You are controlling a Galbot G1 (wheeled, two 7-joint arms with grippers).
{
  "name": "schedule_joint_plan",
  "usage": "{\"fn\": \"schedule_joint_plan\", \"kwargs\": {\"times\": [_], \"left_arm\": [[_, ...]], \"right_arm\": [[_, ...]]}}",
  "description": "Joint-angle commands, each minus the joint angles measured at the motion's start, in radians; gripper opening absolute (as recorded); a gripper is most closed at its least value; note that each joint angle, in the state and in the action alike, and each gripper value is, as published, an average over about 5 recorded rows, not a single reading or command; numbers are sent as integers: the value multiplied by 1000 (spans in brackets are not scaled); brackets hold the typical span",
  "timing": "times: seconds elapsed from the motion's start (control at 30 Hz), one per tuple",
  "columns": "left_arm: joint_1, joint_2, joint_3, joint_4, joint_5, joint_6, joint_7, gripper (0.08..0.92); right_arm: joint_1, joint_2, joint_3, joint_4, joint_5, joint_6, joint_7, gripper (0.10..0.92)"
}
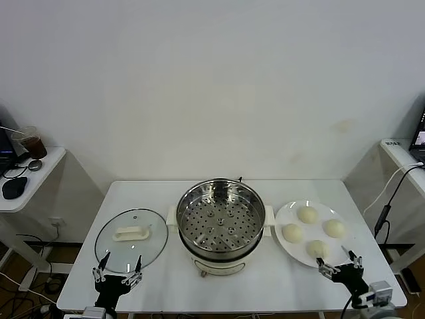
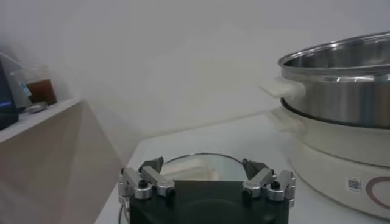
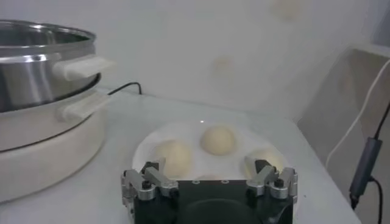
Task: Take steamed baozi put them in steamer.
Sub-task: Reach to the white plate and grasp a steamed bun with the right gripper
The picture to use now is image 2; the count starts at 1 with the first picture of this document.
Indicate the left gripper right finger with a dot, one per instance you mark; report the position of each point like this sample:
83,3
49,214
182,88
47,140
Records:
259,179

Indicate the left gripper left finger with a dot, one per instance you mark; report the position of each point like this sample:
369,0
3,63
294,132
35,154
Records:
155,179

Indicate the stainless steel steamer basket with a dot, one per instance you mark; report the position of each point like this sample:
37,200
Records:
350,100

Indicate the cream electric pot base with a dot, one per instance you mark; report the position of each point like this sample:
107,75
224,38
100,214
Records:
329,170

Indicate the white side table with mouse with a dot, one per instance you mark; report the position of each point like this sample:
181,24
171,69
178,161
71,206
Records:
45,158

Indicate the plastic cup of iced coffee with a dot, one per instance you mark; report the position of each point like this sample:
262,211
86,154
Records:
42,91

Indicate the dark laptop beside coffee cup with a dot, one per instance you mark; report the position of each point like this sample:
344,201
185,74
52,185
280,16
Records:
6,112

